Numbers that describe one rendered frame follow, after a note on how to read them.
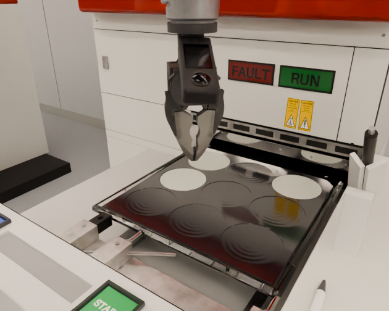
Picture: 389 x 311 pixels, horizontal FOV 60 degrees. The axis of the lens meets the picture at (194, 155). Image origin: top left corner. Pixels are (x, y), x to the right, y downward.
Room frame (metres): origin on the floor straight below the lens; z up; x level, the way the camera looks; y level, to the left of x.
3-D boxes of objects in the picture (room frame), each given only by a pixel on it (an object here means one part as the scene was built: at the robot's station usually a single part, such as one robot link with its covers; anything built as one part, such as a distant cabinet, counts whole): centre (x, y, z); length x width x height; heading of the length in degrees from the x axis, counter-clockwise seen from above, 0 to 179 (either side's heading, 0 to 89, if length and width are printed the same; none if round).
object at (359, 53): (0.88, -0.03, 1.02); 0.81 x 0.03 x 0.40; 56
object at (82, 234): (0.44, 0.20, 0.89); 0.08 x 0.03 x 0.03; 146
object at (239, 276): (0.43, 0.04, 0.90); 0.38 x 0.01 x 0.01; 56
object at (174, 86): (0.52, 0.00, 1.17); 0.09 x 0.08 x 0.12; 9
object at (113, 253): (0.40, 0.14, 0.89); 0.08 x 0.03 x 0.03; 146
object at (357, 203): (0.35, -0.20, 1.03); 0.06 x 0.04 x 0.13; 146
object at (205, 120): (0.52, -0.01, 1.06); 0.06 x 0.03 x 0.09; 9
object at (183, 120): (0.51, 0.02, 1.06); 0.06 x 0.03 x 0.09; 9
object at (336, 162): (0.76, -0.17, 0.89); 0.44 x 0.02 x 0.10; 56
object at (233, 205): (0.58, -0.06, 0.90); 0.34 x 0.34 x 0.01; 56
